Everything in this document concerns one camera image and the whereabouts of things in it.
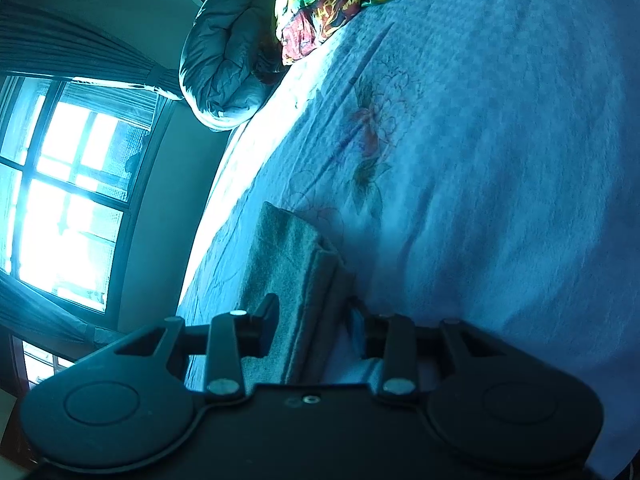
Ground white rolled duvet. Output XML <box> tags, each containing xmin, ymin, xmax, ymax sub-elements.
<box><xmin>179</xmin><ymin>0</ymin><xmax>284</xmax><ymax>131</ymax></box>

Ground lower side window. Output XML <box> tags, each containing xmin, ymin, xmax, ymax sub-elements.
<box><xmin>11</xmin><ymin>337</ymin><xmax>74</xmax><ymax>391</ymax></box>

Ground grey-green fleece pants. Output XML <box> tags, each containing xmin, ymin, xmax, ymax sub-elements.
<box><xmin>239</xmin><ymin>203</ymin><xmax>354</xmax><ymax>388</ymax></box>

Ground light blue floral bedsheet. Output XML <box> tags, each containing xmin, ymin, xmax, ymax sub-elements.
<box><xmin>178</xmin><ymin>0</ymin><xmax>639</xmax><ymax>478</ymax></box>

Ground large bedroom window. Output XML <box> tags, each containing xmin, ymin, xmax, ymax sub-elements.
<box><xmin>1</xmin><ymin>76</ymin><xmax>171</xmax><ymax>314</ymax></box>

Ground teal curtain near headboard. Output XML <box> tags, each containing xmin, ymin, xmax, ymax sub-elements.
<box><xmin>1</xmin><ymin>0</ymin><xmax>183</xmax><ymax>100</ymax></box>

